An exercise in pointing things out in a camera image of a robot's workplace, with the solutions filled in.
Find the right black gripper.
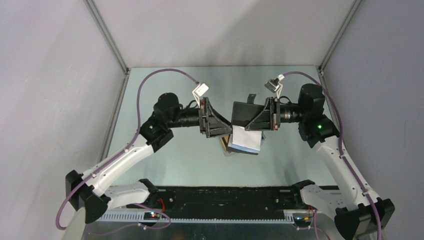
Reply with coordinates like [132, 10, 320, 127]
[245, 97, 307, 132]

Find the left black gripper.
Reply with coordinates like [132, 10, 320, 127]
[167, 97, 234, 138]

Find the black card holder wallet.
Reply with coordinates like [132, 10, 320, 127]
[230, 93, 263, 135]

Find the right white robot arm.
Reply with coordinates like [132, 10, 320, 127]
[232, 83, 395, 240]

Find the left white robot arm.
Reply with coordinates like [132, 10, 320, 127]
[65, 92, 232, 224]

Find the orange credit card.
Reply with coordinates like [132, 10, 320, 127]
[219, 135, 231, 155]

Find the clear plastic card tray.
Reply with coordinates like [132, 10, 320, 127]
[219, 131, 265, 155]

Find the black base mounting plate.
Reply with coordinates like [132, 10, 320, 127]
[127, 186, 324, 221]

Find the right controller board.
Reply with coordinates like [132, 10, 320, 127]
[293, 216, 313, 230]

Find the controller board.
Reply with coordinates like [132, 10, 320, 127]
[143, 211, 162, 221]
[293, 216, 313, 230]

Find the left controller board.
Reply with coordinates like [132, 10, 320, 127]
[143, 211, 162, 221]

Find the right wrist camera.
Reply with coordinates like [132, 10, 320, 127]
[264, 74, 285, 99]

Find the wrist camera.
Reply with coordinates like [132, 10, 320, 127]
[264, 74, 285, 99]
[192, 82, 209, 106]

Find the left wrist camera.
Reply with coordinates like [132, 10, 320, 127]
[192, 82, 209, 106]

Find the right aluminium frame post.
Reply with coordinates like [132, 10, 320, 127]
[318, 0, 364, 72]

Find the aluminium frame post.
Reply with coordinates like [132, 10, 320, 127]
[83, 0, 129, 75]
[318, 0, 364, 72]

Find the left aluminium frame post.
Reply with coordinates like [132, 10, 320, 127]
[83, 0, 129, 75]

